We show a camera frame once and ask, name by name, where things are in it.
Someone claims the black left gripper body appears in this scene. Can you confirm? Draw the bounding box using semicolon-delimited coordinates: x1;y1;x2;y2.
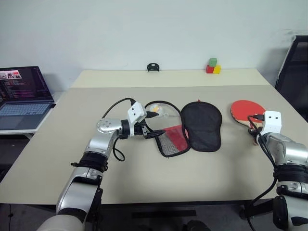
133;118;149;140

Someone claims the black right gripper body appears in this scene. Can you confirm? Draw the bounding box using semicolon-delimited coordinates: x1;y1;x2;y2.
248;128;262;141

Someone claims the red table tennis paddle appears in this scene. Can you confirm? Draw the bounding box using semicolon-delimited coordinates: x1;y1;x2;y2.
230;100;267;146

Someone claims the black mesh paddle case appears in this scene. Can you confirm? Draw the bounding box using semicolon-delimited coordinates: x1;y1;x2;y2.
144;99;223;159

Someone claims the black mesh office chair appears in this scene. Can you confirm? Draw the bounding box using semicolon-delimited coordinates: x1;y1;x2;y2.
274;35;308;116

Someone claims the open grey laptop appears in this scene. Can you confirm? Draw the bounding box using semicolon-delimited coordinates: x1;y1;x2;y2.
0;66;57;131

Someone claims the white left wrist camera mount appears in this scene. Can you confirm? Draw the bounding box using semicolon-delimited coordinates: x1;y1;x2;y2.
127;102;147;126

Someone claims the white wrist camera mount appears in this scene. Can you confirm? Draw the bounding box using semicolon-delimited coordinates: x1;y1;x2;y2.
127;102;147;126
261;110;282;133

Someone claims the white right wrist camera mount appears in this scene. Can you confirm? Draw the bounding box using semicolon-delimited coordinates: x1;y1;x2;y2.
261;110;282;133

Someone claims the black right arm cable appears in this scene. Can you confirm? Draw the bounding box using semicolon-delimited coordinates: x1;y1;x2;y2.
245;113;281;231

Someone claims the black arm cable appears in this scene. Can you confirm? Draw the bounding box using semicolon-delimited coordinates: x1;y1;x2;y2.
102;97;137;162
245;113;281;231

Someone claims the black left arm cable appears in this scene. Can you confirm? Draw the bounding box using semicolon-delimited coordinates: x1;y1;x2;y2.
102;97;137;162

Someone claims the thin black floor cable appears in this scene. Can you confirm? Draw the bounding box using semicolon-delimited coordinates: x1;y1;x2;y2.
7;204;14;231

